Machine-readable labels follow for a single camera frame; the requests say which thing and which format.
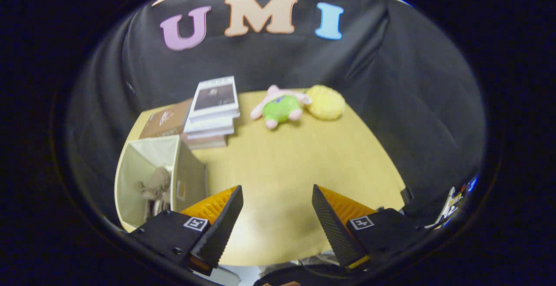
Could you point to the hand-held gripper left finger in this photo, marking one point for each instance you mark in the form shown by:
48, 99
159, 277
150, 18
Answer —
221, 229

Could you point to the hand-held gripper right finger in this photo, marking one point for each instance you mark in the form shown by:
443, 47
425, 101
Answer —
332, 229

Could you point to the grey fabric storage box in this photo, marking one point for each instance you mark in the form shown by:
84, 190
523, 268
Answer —
189, 177

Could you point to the dark cloth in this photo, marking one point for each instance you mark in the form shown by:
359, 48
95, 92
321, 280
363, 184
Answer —
304, 275

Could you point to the pale thick book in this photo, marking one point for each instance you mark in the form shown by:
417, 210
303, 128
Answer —
206, 142

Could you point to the plain white book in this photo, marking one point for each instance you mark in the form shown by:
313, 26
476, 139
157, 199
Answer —
208, 125

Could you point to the pile of mixed clutter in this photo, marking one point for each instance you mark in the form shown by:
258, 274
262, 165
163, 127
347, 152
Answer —
451, 203

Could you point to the brown book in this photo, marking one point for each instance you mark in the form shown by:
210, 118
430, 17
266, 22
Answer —
165, 121

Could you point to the yellow plush toy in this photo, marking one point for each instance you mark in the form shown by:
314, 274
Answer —
325, 102

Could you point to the green and pink plush toy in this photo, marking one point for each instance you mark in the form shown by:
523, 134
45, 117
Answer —
280, 110

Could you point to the white portrait cover book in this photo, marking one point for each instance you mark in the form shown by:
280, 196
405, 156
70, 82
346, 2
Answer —
215, 97

